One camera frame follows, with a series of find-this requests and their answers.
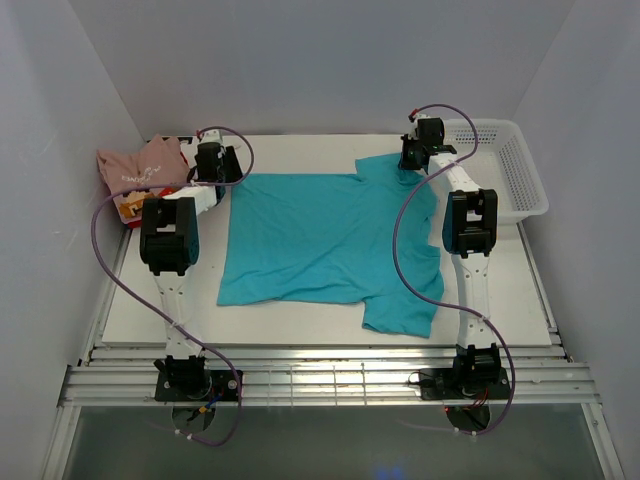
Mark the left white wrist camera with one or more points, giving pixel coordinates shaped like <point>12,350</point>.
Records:
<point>209,136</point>

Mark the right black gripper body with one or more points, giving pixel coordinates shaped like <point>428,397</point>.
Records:
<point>408,155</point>

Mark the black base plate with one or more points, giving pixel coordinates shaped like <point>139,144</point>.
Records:
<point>227,385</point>
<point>441,384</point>

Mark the teal t-shirt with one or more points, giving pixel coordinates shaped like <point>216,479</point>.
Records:
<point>338,239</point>

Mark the white plastic basket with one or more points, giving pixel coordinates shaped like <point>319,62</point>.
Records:
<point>502,162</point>

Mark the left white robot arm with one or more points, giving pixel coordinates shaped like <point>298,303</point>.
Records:
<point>169,246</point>

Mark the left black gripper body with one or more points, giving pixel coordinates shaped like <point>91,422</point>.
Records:
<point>231,170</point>

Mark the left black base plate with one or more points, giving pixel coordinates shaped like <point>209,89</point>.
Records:
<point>227,385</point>

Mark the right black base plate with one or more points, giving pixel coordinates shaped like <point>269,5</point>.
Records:
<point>441,384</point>

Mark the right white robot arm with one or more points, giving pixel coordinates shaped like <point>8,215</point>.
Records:
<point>469,235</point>

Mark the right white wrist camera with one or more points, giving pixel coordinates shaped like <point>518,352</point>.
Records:
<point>414,118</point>

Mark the aluminium rail frame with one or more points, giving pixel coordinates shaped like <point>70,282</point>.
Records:
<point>345,413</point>

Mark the beige folded t-shirt with print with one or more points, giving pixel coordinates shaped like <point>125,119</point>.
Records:
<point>113,166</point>

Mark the red folded t-shirt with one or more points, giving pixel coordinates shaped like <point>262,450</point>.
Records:
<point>186,160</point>

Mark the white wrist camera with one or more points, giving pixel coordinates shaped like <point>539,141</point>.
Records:
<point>209,136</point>
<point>414,118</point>

